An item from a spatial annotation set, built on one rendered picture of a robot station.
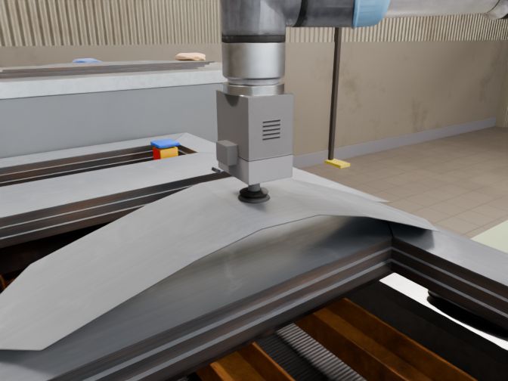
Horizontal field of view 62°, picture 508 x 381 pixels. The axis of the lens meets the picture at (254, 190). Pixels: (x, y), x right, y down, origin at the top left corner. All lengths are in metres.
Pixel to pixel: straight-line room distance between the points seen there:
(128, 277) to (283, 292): 0.20
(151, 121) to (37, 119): 0.32
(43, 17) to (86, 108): 1.66
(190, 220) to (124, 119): 0.86
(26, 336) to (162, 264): 0.14
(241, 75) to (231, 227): 0.17
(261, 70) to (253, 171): 0.12
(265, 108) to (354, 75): 3.76
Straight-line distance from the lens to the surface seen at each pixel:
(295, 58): 3.74
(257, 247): 0.64
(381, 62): 4.51
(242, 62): 0.49
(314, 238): 0.67
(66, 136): 1.32
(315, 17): 0.52
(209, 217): 0.52
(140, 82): 1.36
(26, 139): 1.30
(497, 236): 1.16
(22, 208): 0.89
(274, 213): 0.51
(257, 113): 0.49
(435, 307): 0.90
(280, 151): 0.52
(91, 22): 2.99
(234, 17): 0.50
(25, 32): 2.92
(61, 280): 0.54
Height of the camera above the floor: 1.16
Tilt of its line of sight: 20 degrees down
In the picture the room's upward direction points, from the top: straight up
